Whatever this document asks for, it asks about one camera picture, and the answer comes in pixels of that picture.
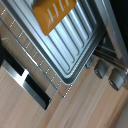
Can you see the grey oven knob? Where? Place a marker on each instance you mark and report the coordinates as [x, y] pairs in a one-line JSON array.
[[117, 79], [101, 68]]

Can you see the orange bread slice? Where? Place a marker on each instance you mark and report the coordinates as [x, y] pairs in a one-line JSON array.
[[53, 15]]

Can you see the open oven door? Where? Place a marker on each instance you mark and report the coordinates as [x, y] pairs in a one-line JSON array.
[[30, 81]]

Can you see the ribbed metal baking tray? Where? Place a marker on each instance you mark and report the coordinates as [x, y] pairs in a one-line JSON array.
[[71, 43]]

